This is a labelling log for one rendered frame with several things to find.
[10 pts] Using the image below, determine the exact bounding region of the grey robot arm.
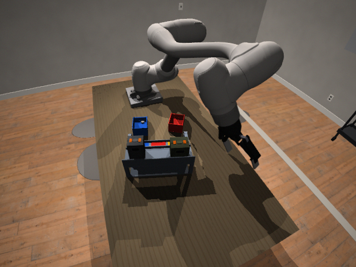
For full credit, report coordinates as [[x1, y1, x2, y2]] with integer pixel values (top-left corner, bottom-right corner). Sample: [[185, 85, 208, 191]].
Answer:
[[129, 19, 284, 127]]

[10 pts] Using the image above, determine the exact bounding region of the red bin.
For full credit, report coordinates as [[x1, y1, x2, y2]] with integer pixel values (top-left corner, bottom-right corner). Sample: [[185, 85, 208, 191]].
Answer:
[[169, 113, 185, 133]]

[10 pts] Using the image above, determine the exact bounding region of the blue bin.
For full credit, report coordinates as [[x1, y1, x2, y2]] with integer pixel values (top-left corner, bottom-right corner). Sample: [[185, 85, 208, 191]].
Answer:
[[132, 117, 148, 136]]

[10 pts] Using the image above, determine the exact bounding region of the dark grey metal shelf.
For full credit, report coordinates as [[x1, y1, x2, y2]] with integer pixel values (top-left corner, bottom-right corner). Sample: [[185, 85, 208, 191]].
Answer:
[[122, 140, 195, 177]]

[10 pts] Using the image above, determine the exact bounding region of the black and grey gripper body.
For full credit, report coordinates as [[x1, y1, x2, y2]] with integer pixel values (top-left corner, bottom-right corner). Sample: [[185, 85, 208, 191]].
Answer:
[[219, 119, 242, 142]]

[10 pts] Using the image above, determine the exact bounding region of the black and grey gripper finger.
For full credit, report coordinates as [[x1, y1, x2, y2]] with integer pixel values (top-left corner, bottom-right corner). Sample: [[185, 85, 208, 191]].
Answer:
[[218, 127, 233, 153], [231, 135, 261, 169]]

